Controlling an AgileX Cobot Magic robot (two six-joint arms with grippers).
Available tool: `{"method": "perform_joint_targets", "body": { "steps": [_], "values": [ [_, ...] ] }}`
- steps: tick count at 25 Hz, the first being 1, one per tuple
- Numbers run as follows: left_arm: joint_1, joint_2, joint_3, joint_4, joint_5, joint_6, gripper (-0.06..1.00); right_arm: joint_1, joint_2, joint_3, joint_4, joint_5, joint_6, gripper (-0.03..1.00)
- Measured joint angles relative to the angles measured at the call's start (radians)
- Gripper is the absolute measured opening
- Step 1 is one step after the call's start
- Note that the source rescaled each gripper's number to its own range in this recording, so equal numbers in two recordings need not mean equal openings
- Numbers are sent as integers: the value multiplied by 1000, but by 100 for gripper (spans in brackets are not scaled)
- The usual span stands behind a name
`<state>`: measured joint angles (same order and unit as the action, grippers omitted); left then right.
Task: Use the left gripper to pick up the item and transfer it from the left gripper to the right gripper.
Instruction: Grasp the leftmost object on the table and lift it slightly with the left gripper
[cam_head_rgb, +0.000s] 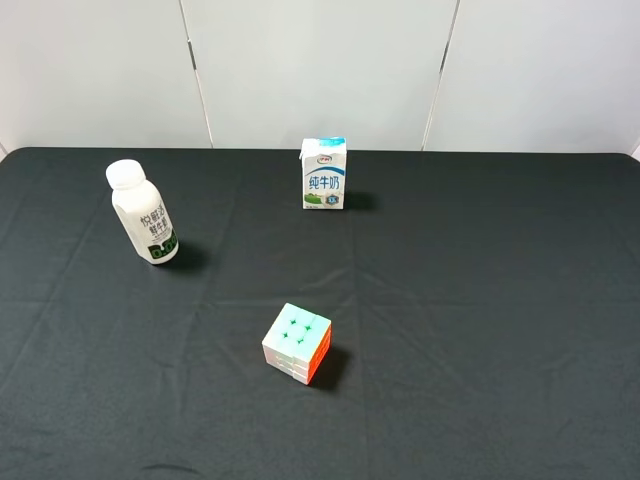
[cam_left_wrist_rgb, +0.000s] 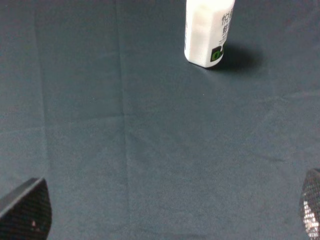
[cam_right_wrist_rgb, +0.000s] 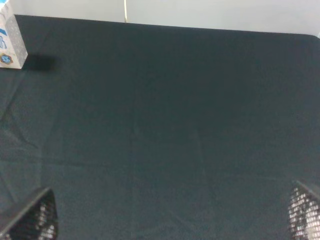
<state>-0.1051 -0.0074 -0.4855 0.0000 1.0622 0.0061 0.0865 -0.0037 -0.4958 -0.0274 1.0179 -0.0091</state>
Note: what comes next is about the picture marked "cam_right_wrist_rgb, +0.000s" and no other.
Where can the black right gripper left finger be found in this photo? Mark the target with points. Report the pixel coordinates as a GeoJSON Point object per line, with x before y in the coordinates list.
{"type": "Point", "coordinates": [33, 218]}

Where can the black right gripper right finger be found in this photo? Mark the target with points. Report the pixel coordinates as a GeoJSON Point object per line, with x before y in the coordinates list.
{"type": "Point", "coordinates": [304, 211]}

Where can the black table cloth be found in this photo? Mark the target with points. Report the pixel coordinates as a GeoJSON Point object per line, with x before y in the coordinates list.
{"type": "Point", "coordinates": [151, 132]}

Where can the white blue carton box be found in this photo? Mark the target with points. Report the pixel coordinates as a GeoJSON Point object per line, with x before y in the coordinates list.
{"type": "Point", "coordinates": [13, 52]}

